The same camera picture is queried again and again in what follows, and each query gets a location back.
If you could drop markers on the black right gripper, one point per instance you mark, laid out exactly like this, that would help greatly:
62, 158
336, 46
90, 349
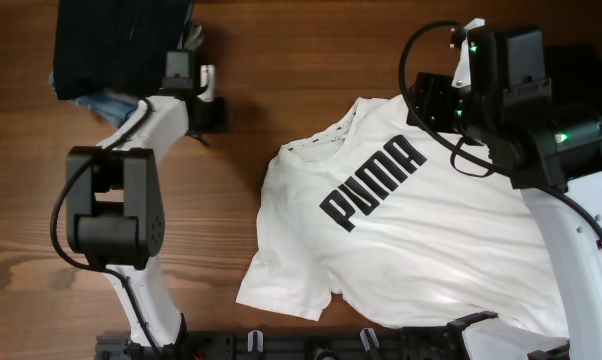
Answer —
427, 95

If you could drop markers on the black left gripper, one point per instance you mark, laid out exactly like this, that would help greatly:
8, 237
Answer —
214, 122

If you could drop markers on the white Puma t-shirt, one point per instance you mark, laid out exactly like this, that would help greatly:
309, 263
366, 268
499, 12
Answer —
376, 211

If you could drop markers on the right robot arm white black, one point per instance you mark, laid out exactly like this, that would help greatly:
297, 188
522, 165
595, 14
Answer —
571, 226

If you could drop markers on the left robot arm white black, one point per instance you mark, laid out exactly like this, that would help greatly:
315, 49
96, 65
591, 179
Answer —
115, 216

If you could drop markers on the folded grey garment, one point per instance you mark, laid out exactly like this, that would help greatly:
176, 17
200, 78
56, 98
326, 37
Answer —
192, 36

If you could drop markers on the folded blue jeans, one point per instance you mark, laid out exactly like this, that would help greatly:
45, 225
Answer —
105, 104

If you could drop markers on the folded dark navy garment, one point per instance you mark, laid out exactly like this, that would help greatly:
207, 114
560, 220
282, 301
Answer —
119, 45

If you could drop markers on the black garment pile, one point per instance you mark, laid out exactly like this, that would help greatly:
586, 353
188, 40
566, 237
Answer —
576, 74

